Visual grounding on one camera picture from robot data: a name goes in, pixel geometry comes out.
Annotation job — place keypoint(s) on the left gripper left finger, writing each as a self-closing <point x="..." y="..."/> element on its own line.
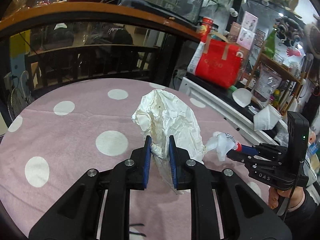
<point x="131" y="174"/>

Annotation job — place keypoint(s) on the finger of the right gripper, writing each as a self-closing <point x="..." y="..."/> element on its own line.
<point x="263" y="148"/>
<point x="249" y="160"/>

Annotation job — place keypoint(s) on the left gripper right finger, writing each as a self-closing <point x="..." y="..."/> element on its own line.
<point x="189" y="174"/>

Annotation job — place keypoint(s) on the red white snack wrapper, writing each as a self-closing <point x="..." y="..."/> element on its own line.
<point x="222" y="143"/>

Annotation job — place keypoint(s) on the large white paper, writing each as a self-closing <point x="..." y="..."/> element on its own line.
<point x="161" y="114"/>

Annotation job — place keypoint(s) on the white paper cup stack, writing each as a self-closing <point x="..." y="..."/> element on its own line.
<point x="266" y="119"/>

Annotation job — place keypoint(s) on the white drawer cabinet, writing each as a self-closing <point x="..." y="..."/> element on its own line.
<point x="221" y="100"/>

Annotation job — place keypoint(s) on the pink polka dot tablecloth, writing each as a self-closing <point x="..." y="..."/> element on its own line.
<point x="88" y="125"/>

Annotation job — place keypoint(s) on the wooden shelf rack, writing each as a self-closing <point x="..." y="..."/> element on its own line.
<point x="294" y="86"/>

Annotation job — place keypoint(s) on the red tote bag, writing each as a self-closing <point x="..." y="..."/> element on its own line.
<point x="217" y="62"/>

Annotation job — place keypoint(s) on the wooden railing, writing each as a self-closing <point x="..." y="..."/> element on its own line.
<point x="75" y="41"/>

